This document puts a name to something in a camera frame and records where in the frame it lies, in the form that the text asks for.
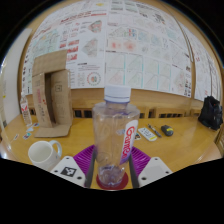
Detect white ceramic mug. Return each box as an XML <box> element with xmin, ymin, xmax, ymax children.
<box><xmin>27</xmin><ymin>139</ymin><xmax>64</xmax><ymax>171</ymax></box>

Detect white remote control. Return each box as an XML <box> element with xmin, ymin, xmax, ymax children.
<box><xmin>137</xmin><ymin>127</ymin><xmax>159</xmax><ymax>143</ymax></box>

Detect flat round red coaster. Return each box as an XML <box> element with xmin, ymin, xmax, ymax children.
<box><xmin>95</xmin><ymin>171</ymin><xmax>130</xmax><ymax>191</ymax></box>

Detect small clear plastic bottle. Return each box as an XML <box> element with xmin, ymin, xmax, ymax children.
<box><xmin>19</xmin><ymin>91</ymin><xmax>34</xmax><ymax>128</ymax></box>

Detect clear plastic water bottle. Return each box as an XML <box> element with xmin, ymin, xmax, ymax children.
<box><xmin>92</xmin><ymin>84</ymin><xmax>141</xmax><ymax>188</ymax></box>

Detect small black device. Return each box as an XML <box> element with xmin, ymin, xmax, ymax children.
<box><xmin>160</xmin><ymin>124</ymin><xmax>175</xmax><ymax>137</ymax></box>

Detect dark pen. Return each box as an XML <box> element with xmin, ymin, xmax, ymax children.
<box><xmin>147</xmin><ymin>123</ymin><xmax>163</xmax><ymax>139</ymax></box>

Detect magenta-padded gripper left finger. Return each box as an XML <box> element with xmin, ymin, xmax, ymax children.
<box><xmin>50</xmin><ymin>144</ymin><xmax>98</xmax><ymax>189</ymax></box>

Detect printed paper wall posters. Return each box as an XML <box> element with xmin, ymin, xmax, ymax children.
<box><xmin>20</xmin><ymin>0</ymin><xmax>223</xmax><ymax>103</ymax></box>

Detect black bag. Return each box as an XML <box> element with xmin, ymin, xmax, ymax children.
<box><xmin>197</xmin><ymin>95</ymin><xmax>224</xmax><ymax>131</ymax></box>

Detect brown cardboard box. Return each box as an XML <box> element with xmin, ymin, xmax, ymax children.
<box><xmin>31</xmin><ymin>49</ymin><xmax>74</xmax><ymax>139</ymax></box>

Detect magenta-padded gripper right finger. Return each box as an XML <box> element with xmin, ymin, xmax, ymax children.
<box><xmin>128</xmin><ymin>145</ymin><xmax>174</xmax><ymax>188</ymax></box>

